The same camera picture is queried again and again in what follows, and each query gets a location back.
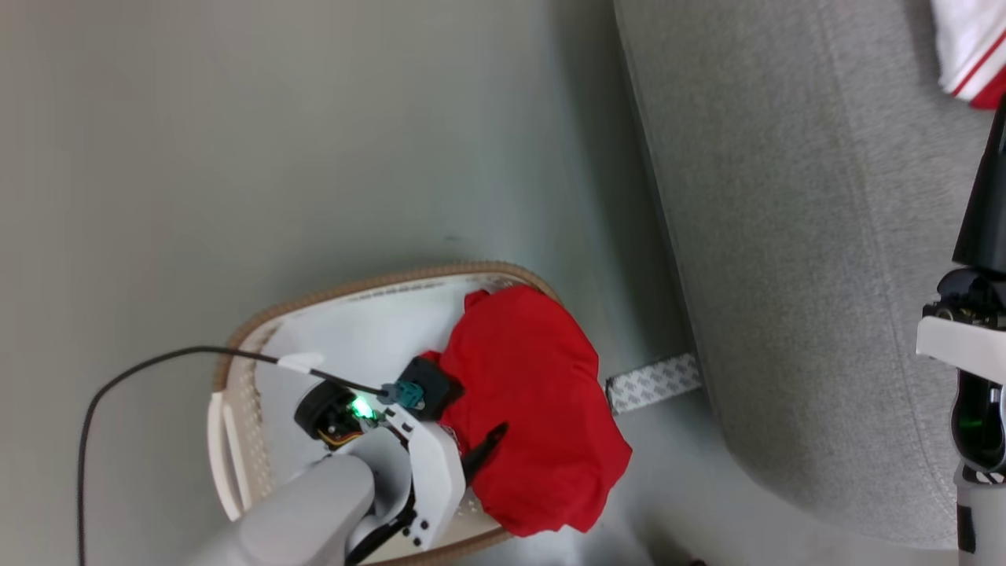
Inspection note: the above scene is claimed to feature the thin black cable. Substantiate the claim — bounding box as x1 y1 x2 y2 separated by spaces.
76 346 425 566

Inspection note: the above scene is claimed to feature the patterned white tape strip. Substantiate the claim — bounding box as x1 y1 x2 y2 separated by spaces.
605 354 703 415

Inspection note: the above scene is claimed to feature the grey fabric sofa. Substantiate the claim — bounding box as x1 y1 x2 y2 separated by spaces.
613 0 1006 551

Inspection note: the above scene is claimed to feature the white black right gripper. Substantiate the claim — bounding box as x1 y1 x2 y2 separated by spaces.
916 98 1006 474

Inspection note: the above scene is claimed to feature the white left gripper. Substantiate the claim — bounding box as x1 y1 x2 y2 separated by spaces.
294 382 510 549

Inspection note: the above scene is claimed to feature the white perforated laundry basket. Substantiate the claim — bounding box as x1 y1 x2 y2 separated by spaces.
207 261 563 566

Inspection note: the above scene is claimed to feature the white garment with red stripes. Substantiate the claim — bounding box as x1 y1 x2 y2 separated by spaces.
930 0 1006 109

